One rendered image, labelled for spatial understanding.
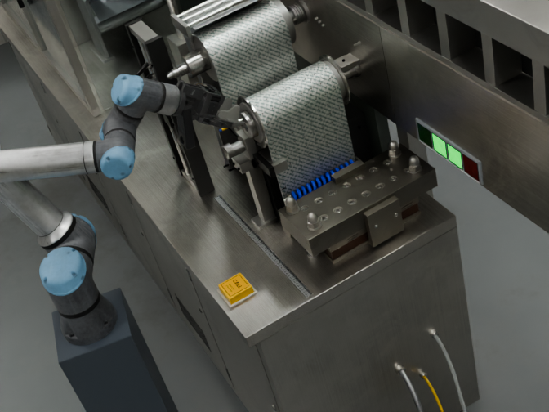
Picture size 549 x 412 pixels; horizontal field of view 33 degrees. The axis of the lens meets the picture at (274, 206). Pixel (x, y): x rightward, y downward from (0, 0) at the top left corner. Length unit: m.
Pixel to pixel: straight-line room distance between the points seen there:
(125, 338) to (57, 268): 0.26
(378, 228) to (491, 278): 1.23
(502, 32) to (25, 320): 2.71
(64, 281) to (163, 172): 0.71
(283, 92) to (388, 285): 0.59
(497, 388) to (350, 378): 0.76
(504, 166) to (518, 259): 1.59
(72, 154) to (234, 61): 0.59
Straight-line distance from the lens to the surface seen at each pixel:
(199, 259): 2.62
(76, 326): 2.50
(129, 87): 2.21
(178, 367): 3.61
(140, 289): 3.97
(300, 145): 2.47
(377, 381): 2.76
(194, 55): 2.57
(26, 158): 2.21
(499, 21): 1.91
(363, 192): 2.47
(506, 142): 2.08
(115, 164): 2.16
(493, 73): 2.01
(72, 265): 2.41
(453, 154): 2.29
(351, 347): 2.60
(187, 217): 2.77
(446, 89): 2.19
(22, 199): 2.44
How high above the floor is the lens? 2.60
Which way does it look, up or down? 39 degrees down
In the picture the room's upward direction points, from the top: 16 degrees counter-clockwise
